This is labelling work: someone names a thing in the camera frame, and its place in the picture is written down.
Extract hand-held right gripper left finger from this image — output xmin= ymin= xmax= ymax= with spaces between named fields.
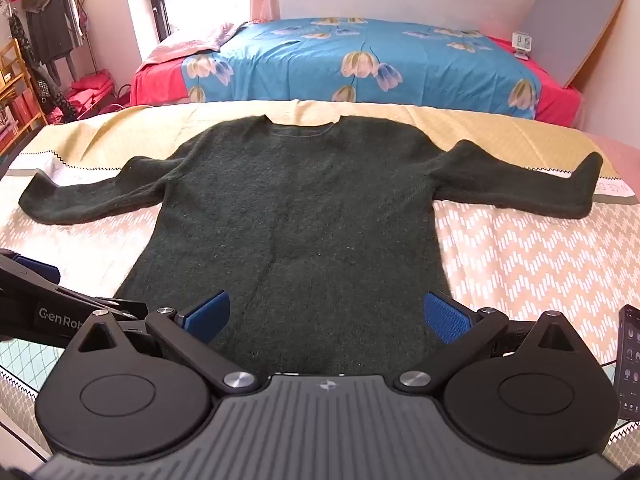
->
xmin=65 ymin=289 xmax=262 ymax=395

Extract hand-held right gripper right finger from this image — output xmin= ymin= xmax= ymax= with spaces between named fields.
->
xmin=394 ymin=289 xmax=577 ymax=395

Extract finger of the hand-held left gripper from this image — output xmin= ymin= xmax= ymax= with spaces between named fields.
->
xmin=0 ymin=248 xmax=62 ymax=291

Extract dark green knit sweater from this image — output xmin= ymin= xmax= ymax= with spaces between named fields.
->
xmin=19 ymin=115 xmax=604 ymax=378

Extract pile of red clothes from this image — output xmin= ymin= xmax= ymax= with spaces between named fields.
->
xmin=64 ymin=70 xmax=120 ymax=117

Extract hanging clothes on rack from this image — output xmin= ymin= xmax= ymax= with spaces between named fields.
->
xmin=0 ymin=0 xmax=95 ymax=67

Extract pink chevron bed sheet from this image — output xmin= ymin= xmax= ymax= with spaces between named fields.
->
xmin=0 ymin=157 xmax=640 ymax=443

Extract wooden shelf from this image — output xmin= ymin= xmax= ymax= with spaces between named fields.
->
xmin=0 ymin=37 xmax=49 ymax=153

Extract yellow blanket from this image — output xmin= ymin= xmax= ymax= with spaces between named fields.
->
xmin=42 ymin=99 xmax=621 ymax=182

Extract black smartphone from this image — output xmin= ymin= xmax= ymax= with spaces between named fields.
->
xmin=617 ymin=304 xmax=640 ymax=422

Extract blue floral quilt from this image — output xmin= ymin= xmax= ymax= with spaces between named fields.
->
xmin=181 ymin=16 xmax=543 ymax=121

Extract pink pillow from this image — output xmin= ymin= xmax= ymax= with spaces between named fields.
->
xmin=142 ymin=21 xmax=251 ymax=67

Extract white digital clock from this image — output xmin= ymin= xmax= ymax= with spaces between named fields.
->
xmin=511 ymin=31 xmax=534 ymax=61

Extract grey board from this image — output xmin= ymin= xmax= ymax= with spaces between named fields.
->
xmin=520 ymin=0 xmax=628 ymax=90

